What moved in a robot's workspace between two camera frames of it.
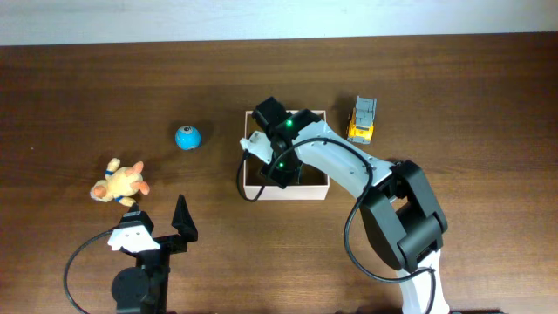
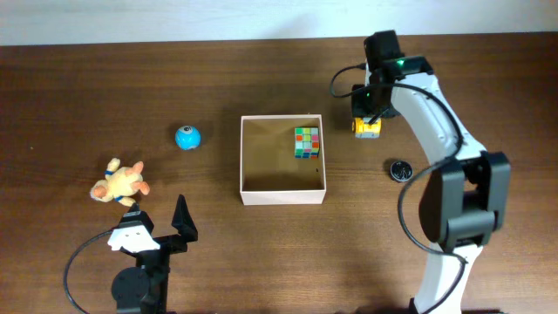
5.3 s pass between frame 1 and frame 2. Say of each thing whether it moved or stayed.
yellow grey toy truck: moved
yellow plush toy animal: stayed
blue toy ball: stayed
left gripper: stayed
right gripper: moved
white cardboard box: stayed
